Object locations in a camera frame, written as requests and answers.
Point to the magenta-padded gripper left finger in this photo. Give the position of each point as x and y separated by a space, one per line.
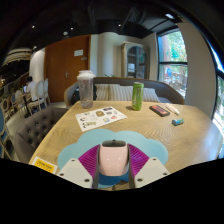
74 171

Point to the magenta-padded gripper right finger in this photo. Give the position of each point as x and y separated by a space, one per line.
150 170

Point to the pink computer mouse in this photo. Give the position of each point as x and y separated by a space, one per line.
114 160

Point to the blue cloud-shaped mouse pad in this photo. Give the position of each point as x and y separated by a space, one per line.
83 143

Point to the yellow white table card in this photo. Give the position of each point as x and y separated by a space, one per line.
44 165

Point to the small teal box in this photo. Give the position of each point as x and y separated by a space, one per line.
177 122

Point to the grey tufted sofa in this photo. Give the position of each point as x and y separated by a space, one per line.
36 130

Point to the white sticker sheet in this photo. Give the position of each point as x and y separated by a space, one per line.
100 118

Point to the flat black red box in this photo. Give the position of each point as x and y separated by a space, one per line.
159 110

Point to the small white packet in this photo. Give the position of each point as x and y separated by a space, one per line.
173 109

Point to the green drink can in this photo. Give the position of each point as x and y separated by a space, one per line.
137 96

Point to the striped cushion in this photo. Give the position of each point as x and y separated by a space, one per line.
150 95
106 92

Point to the group of blue chairs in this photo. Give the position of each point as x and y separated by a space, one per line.
5 133

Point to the clear shaker bottle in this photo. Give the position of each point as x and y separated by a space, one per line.
86 91

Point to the group of white chairs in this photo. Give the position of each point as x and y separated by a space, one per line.
40 95

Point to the person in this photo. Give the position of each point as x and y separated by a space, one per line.
31 88

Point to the brown curved sofa bench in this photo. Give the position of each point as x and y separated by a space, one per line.
113 80

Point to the large curved window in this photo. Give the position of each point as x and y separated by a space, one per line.
219 100

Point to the brown wooden door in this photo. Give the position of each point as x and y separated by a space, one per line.
60 73

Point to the black-framed window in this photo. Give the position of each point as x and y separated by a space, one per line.
173 63

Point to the arched glass-door cabinet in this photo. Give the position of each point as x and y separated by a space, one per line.
135 61

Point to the white door sign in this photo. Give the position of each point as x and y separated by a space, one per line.
78 52

